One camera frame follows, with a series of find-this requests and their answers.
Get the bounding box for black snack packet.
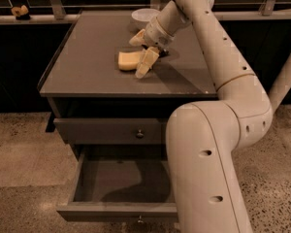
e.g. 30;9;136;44
159;50;169;57

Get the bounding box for grey open middle drawer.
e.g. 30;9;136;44
56;145;178;222

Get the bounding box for round drawer knob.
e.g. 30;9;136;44
136;129;144;139
137;216;145;224

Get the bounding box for small yellow black object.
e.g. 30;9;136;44
11;5;30;20

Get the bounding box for round middle drawer knob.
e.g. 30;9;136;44
137;216;145;224

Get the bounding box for grey drawer cabinet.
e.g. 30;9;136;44
37;9;219;224

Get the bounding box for yellow sponge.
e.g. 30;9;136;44
117;51;142;71

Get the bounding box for grey top drawer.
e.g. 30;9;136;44
54;118;167;145

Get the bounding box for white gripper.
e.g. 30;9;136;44
129;17;174;79

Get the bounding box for white ceramic bowl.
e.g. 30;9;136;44
131;8;159;30

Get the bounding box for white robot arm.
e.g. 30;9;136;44
130;0;291;233

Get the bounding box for round top drawer knob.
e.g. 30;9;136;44
136;129;144;139

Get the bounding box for metal window railing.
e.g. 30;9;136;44
0;0;291;26

